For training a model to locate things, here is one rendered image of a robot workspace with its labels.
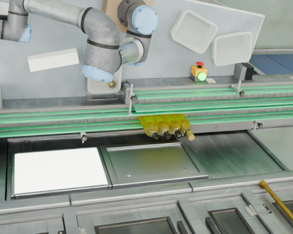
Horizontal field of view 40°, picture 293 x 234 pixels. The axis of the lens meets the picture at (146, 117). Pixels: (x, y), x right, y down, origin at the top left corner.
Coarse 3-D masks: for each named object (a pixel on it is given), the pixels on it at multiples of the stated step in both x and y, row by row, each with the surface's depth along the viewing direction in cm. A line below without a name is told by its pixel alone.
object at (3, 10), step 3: (0, 3) 180; (3, 3) 182; (6, 3) 183; (0, 6) 178; (3, 6) 178; (6, 6) 179; (0, 9) 179; (3, 9) 179; (6, 9) 179; (0, 12) 179; (3, 12) 180; (6, 12) 180
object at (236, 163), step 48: (0, 144) 206; (48, 144) 212; (96, 144) 216; (192, 144) 224; (240, 144) 228; (0, 192) 173; (96, 192) 175; (144, 192) 177; (192, 192) 184; (240, 192) 187; (288, 192) 193
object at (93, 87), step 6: (120, 66) 205; (120, 72) 207; (114, 78) 215; (120, 78) 208; (90, 84) 213; (96, 84) 214; (102, 84) 215; (120, 84) 210; (90, 90) 207; (96, 90) 209; (102, 90) 210; (108, 90) 211; (114, 90) 211
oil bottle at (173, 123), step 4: (164, 116) 211; (168, 116) 210; (172, 116) 211; (168, 120) 206; (172, 120) 206; (176, 120) 207; (172, 124) 203; (176, 124) 203; (172, 128) 202; (176, 128) 202; (172, 132) 203
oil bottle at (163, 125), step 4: (152, 116) 211; (156, 116) 210; (160, 116) 210; (156, 120) 206; (160, 120) 206; (164, 120) 206; (160, 124) 202; (164, 124) 202; (168, 124) 203; (160, 128) 200; (164, 128) 200; (168, 128) 201; (160, 132) 201
